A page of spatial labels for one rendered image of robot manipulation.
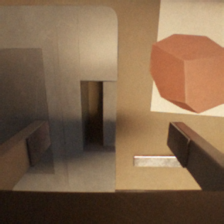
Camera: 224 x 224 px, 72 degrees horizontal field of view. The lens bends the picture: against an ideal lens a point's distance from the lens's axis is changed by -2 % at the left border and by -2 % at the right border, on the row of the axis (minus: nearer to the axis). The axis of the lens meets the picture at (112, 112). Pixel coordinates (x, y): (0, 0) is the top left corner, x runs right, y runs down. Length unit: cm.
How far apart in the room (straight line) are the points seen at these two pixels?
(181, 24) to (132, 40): 8
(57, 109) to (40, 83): 4
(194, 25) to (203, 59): 6
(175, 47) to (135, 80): 8
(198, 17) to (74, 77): 21
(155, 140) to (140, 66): 14
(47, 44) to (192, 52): 20
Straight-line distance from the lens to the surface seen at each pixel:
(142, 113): 28
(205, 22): 31
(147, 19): 28
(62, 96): 20
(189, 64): 25
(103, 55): 19
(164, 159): 32
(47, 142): 17
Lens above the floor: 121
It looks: 74 degrees down
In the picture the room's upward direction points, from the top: 179 degrees clockwise
